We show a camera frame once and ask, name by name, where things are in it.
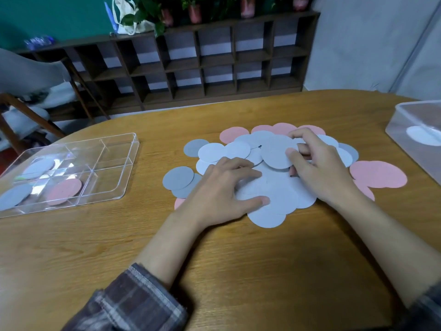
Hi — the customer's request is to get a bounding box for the person's left hand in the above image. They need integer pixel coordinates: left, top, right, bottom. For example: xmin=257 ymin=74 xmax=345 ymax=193
xmin=175 ymin=156 xmax=271 ymax=228

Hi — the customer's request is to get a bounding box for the person's right hand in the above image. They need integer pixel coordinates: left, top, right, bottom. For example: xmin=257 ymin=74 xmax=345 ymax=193
xmin=285 ymin=127 xmax=362 ymax=209

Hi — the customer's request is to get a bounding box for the pile of round paper discs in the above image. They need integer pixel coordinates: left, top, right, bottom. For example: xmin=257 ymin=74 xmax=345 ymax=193
xmin=162 ymin=122 xmax=408 ymax=229

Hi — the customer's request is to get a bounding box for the white disc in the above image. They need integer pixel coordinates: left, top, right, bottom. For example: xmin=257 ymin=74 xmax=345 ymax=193
xmin=21 ymin=158 xmax=56 ymax=180
xmin=406 ymin=126 xmax=441 ymax=147

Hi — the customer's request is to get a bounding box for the clear divided tray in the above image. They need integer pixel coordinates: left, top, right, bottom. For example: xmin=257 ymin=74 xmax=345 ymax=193
xmin=0 ymin=132 xmax=140 ymax=219

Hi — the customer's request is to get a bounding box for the pink disc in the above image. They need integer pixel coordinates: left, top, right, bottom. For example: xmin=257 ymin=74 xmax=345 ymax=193
xmin=45 ymin=178 xmax=83 ymax=206

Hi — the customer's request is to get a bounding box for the grey disc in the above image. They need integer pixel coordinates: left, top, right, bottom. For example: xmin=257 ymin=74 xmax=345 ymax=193
xmin=0 ymin=183 xmax=34 ymax=211

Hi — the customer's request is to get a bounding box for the person's right forearm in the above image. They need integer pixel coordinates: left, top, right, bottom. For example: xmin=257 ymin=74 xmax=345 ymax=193
xmin=336 ymin=193 xmax=441 ymax=331

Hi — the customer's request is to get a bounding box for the person's left forearm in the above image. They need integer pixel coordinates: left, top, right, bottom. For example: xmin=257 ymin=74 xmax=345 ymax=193
xmin=62 ymin=210 xmax=207 ymax=331

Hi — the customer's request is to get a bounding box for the translucent plastic tub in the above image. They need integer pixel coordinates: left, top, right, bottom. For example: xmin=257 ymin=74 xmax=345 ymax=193
xmin=385 ymin=100 xmax=441 ymax=186

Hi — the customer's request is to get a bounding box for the dark wooden cubby shelf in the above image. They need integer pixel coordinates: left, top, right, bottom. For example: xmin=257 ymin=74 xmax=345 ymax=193
xmin=13 ymin=10 xmax=321 ymax=123

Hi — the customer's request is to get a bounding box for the white tote bag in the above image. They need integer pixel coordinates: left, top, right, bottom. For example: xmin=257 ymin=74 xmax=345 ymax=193
xmin=112 ymin=0 xmax=156 ymax=35

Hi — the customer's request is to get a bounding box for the grey chair with wooden legs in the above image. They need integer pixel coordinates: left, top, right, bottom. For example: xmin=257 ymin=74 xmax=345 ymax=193
xmin=0 ymin=48 xmax=111 ymax=121
xmin=0 ymin=92 xmax=66 ymax=155

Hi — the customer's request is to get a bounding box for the blue bottle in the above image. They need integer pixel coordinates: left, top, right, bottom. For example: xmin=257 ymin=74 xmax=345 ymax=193
xmin=104 ymin=1 xmax=119 ymax=33

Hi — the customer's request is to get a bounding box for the blue packet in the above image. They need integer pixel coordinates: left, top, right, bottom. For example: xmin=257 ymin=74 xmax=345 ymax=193
xmin=24 ymin=35 xmax=56 ymax=51

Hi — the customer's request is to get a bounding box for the grey wall pipe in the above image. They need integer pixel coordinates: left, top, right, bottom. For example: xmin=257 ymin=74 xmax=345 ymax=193
xmin=391 ymin=0 xmax=441 ymax=93

